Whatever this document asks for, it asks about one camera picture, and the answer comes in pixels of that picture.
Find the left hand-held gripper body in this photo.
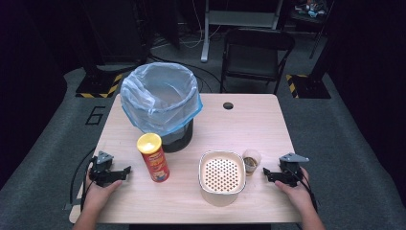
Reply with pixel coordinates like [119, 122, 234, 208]
[88, 150, 115, 188]

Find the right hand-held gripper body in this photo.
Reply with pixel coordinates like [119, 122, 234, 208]
[279, 152, 310, 188]

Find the red chips can yellow lid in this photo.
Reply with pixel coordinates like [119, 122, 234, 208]
[136, 132, 170, 183]

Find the black mesh trash bin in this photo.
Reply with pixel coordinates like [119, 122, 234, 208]
[160, 118, 195, 153]

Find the person's right hand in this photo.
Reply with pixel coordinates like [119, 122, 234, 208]
[274, 167, 316, 212]

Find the person's left hand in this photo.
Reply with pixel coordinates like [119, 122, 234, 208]
[83, 179, 124, 214]

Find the small clear plastic cup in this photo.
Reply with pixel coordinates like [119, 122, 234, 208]
[241, 149, 262, 177]

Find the beige strainer bowl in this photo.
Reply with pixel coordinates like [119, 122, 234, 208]
[198, 149, 247, 207]

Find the black yellow striped stand base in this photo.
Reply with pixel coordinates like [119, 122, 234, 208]
[75, 64, 124, 100]
[284, 73, 332, 100]

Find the black folding chair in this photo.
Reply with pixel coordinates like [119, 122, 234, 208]
[219, 27, 297, 96]

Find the black equipment cabinet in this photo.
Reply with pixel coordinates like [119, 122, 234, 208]
[79, 0, 152, 66]

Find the dark cart with clutter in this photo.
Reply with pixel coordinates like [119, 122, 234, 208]
[290, 0, 335, 60]

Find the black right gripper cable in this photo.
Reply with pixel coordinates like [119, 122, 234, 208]
[286, 167, 320, 214]

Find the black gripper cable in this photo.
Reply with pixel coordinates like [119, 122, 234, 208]
[286, 167, 320, 214]
[69, 147, 98, 213]

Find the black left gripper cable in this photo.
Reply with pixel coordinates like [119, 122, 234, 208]
[69, 147, 98, 213]

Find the white floor cable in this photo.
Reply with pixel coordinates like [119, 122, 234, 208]
[176, 0, 223, 50]

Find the white metal desk frame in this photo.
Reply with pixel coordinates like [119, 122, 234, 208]
[199, 0, 284, 63]

